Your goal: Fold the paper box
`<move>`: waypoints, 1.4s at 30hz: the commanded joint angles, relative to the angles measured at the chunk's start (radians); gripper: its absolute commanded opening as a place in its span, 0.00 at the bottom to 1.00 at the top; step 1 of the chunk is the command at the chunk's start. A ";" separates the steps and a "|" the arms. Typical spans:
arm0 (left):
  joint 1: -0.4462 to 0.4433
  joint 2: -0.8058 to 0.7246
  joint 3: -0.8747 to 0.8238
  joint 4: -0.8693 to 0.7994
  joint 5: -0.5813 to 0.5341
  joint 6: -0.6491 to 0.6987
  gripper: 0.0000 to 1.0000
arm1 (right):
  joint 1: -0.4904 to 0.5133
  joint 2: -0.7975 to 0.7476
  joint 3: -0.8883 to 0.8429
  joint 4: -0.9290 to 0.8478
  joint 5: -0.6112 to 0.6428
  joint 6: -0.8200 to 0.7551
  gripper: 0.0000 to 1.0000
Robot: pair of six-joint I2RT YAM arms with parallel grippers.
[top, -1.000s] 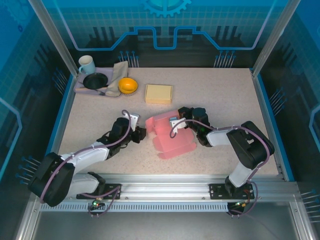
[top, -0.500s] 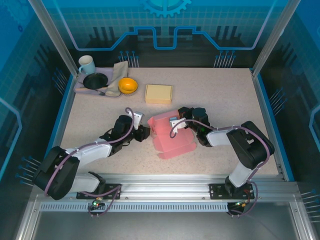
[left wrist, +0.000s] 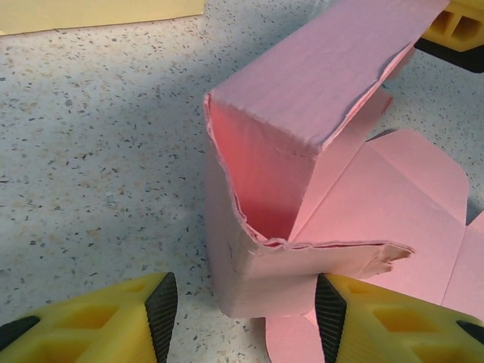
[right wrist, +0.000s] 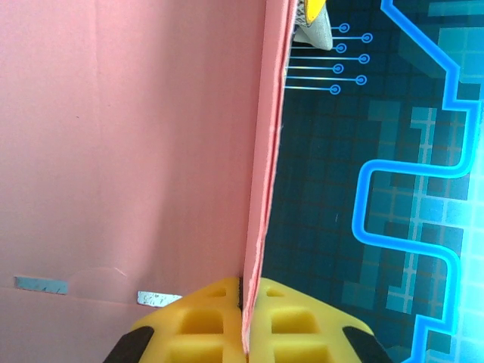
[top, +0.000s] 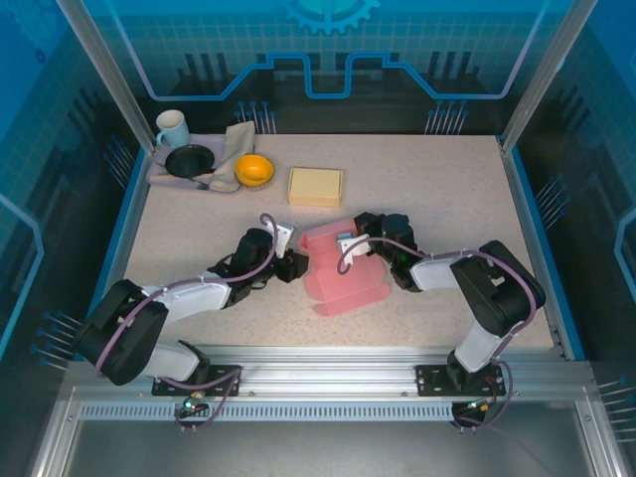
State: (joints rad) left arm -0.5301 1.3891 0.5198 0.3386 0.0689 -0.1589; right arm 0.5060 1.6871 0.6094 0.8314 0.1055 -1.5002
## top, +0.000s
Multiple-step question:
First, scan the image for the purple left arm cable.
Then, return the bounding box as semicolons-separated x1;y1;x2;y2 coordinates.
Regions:
94;213;279;434

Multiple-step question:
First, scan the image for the white slotted cable duct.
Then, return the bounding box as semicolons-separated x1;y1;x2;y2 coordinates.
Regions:
79;401;461;423

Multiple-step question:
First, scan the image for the light blue mug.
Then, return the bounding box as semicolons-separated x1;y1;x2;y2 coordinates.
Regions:
155;109;192;149

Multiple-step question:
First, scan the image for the orange bowl with patterned outside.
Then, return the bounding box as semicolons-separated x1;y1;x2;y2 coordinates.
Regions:
234;154;276;193

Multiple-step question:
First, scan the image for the pink paper box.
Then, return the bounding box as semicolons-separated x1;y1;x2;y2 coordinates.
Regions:
297;221;390;318

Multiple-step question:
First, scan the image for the beige cloth napkin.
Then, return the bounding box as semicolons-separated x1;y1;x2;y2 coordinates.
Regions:
208;122;257;194

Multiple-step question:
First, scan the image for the small LED connector board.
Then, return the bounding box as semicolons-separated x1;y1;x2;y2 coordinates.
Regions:
454;397;498;414
174;397;208;416

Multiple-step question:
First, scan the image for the aluminium frame post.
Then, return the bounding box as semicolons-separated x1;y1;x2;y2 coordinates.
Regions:
55;0;156;153
499;0;585;153

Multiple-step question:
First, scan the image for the aluminium extrusion rail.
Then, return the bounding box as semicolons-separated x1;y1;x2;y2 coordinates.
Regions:
64;344;597;401

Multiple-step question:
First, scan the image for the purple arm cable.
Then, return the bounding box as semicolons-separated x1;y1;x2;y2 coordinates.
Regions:
336;236;548;433
94;213;279;434

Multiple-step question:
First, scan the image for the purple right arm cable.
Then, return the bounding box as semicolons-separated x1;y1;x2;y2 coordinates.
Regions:
336;236;548;433

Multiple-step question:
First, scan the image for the yellow paper box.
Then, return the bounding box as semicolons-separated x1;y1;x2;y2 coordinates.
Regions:
286;166;345;208

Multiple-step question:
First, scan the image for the purple tray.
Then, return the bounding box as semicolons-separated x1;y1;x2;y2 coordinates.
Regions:
148;132;257;194

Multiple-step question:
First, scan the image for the black plate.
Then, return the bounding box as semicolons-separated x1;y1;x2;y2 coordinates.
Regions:
164;143;217;179

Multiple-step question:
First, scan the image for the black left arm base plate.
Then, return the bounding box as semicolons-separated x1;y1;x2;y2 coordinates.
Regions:
151;365;243;398

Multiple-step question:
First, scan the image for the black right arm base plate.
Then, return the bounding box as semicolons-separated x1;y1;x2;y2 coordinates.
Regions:
414;364;507;398

